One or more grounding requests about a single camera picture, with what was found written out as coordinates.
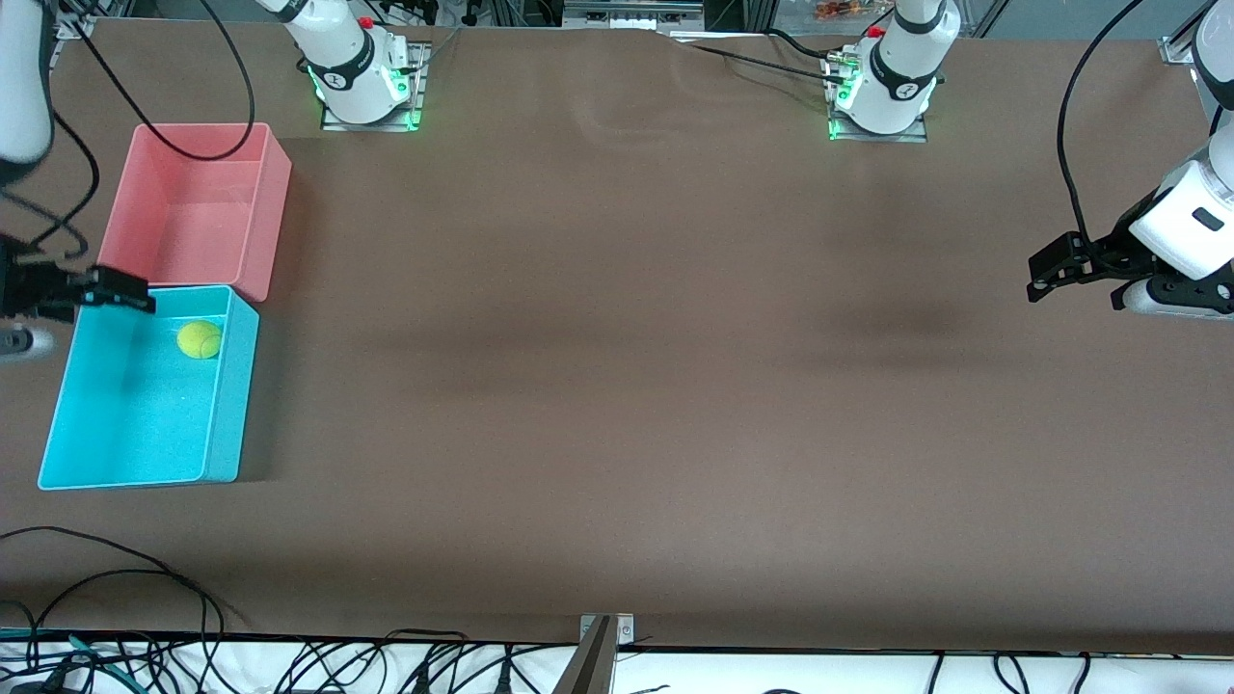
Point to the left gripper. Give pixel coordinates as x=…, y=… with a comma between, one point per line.
x=1115, y=249

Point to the yellow-green tennis ball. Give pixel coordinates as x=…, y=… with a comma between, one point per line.
x=200, y=339

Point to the pink plastic bin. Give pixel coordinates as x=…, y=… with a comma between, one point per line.
x=202, y=212

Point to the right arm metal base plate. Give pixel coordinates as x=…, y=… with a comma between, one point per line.
x=416, y=106

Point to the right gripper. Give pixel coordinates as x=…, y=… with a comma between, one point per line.
x=21, y=287

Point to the blue plastic bin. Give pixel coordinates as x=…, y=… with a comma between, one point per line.
x=135, y=424

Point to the metal table corner bracket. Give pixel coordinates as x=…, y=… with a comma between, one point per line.
x=1176, y=50

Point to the silver aluminium frame rail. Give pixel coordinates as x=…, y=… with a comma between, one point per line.
x=627, y=14

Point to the orange items bag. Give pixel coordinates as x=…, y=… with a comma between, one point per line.
x=839, y=10

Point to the metal table edge bracket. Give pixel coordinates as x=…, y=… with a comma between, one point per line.
x=598, y=665

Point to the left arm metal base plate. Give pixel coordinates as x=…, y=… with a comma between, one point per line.
x=848, y=137

